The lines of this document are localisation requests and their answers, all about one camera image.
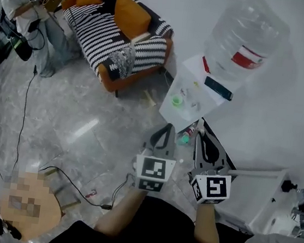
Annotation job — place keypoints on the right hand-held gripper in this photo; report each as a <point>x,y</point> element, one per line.
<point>212,187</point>

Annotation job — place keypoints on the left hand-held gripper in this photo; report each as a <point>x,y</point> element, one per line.
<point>154,170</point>

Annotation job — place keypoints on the green cup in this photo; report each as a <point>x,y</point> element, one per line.
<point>176,100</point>

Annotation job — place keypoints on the black remote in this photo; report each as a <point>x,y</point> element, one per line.
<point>218,87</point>

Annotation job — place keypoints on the person's right forearm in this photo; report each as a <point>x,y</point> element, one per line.
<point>207,229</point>

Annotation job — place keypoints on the person's left forearm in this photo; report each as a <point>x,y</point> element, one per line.
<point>121,213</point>

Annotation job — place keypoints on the green bottle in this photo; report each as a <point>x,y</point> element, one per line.
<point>185,140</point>

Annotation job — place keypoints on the light wooden block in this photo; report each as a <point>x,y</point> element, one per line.
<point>150,98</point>

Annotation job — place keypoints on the white sink cabinet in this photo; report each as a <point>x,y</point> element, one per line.
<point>252,196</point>

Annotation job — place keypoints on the orange sofa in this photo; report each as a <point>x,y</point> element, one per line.
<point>123,83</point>

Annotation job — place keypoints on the white water dispenser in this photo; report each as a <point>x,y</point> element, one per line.
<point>190,76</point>

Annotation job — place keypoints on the black knob fixture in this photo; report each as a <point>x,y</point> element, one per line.
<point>288,186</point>

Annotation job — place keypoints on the small red tool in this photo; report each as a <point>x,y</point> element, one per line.
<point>91,194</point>

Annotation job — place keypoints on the black white striped pillow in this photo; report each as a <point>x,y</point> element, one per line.
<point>152,53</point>

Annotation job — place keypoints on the grey fuzzy pillow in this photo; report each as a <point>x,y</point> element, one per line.
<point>123,59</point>

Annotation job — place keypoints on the person's black shirt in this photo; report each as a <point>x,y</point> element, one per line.
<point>154,234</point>

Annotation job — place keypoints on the beige book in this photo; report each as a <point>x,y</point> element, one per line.
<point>140,38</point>

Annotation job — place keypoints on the metal faucet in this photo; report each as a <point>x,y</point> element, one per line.
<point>300,221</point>

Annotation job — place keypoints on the large orange cushion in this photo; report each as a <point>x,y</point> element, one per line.
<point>130,16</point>

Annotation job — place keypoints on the black white striped blanket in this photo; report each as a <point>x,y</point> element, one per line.
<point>97,29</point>

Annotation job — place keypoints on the clear water bottle red label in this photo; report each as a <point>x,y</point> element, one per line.
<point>243,27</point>

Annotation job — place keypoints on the oval wooden side table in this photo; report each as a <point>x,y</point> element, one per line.
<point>29,221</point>

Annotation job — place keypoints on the brown paper bag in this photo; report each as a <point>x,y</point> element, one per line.
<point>52,1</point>

